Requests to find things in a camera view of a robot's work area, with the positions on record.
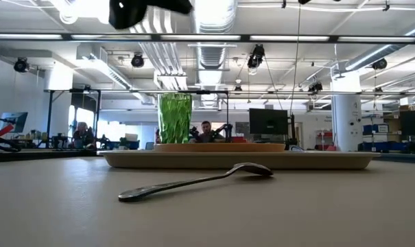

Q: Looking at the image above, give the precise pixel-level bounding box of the black background station frame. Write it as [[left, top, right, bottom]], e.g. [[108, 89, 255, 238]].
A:
[[178, 90, 229, 138], [44, 88, 102, 150]]

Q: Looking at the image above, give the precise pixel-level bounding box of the person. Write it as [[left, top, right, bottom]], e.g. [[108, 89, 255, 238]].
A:
[[72, 121, 95, 149], [195, 120, 225, 143]]

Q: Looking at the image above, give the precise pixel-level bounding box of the green faceted cup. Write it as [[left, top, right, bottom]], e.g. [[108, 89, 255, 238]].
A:
[[157, 92, 193, 145]]

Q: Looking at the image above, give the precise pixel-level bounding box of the overhead light bar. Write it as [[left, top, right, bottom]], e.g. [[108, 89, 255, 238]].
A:
[[0, 32, 415, 45]]

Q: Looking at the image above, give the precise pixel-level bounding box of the dark side monitor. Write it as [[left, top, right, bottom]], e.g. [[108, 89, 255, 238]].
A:
[[399, 109, 415, 142]]

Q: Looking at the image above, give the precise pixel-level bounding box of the ribbed ventilation duct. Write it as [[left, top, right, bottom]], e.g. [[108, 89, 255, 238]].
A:
[[189, 0, 239, 107]]

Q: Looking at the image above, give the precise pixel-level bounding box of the dark metal spoon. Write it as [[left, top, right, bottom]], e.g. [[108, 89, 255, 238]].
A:
[[117, 162, 274, 202]]

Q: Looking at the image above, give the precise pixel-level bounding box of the beige tray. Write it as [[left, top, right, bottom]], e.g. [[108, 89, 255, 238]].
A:
[[97, 150, 381, 170]]

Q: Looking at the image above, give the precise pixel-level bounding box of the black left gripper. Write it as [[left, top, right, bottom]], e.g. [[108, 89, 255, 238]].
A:
[[108, 0, 193, 30]]

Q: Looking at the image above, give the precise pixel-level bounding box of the black monitor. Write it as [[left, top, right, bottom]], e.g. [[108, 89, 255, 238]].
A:
[[248, 108, 289, 135]]

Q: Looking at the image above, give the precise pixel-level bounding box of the white round pillar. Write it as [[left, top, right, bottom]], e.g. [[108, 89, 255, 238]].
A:
[[331, 71, 362, 152]]

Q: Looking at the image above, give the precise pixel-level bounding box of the tilted monitor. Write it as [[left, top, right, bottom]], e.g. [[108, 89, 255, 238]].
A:
[[0, 112, 29, 134]]

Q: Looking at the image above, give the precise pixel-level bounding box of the black table frame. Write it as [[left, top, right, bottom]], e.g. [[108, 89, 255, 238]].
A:
[[0, 149, 415, 163]]

